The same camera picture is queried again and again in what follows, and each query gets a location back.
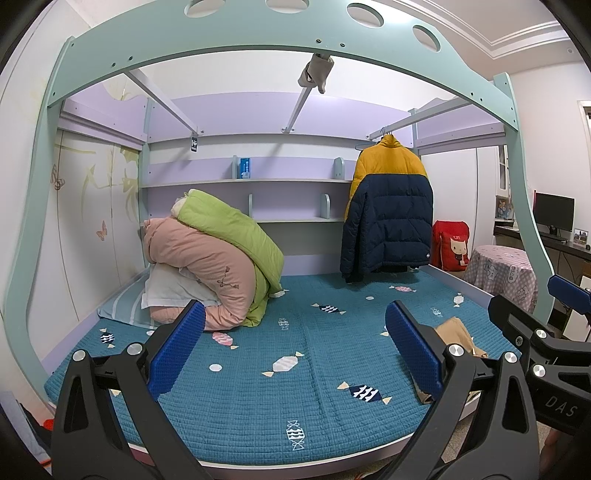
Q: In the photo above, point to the grey cloth on bar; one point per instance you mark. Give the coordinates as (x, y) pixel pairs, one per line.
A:
(316, 73)

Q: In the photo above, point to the green quilt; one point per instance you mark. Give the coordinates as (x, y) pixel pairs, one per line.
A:
(231, 228)

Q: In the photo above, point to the white pillow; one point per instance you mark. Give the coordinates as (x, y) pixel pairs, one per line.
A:
(171, 288)

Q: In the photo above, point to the striped blue pillow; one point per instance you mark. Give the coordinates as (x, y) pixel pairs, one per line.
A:
(120, 309)

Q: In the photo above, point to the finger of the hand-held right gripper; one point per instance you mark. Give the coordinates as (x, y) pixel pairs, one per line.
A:
(570, 290)
(512, 316)

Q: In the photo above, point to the tan quilted coat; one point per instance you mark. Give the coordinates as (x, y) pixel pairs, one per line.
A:
(455, 334)

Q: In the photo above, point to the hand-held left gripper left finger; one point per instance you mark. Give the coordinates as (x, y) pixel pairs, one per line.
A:
(178, 346)

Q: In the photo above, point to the dark desk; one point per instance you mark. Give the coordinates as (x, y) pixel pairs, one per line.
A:
(572, 251)

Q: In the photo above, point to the clothes hanger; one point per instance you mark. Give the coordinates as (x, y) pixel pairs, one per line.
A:
(362, 146)

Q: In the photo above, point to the teal candy print bed blanket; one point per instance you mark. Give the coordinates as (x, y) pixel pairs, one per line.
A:
(277, 392)

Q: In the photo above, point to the teal arched bed frame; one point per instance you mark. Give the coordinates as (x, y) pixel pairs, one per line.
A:
(221, 39)

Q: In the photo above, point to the pink quilt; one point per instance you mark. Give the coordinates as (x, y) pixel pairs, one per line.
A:
(198, 258)

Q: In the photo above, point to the black computer monitor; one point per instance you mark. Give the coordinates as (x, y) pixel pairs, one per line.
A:
(553, 211)

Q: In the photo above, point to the yellow navy puffer jacket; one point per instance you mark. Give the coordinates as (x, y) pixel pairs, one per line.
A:
(392, 217)

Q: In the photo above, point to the blue box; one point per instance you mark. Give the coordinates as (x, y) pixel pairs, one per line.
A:
(245, 167)

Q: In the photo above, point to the black hanging tag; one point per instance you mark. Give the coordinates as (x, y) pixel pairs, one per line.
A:
(195, 144)

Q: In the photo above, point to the purple headboard shelf unit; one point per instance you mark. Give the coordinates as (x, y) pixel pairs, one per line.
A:
(291, 194)

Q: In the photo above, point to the small photo frame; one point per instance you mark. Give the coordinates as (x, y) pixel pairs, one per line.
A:
(581, 237)

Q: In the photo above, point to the red cartoon bag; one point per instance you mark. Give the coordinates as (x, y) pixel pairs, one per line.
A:
(452, 247)

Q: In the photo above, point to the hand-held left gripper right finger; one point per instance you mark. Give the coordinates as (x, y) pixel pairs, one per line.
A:
(413, 348)

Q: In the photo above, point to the white glass door cabinet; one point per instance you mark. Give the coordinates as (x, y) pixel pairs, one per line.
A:
(503, 168)

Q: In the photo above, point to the round table pink cloth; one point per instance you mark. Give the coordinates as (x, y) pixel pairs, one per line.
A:
(501, 274)

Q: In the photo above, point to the white box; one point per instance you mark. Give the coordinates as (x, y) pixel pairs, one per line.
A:
(579, 327)

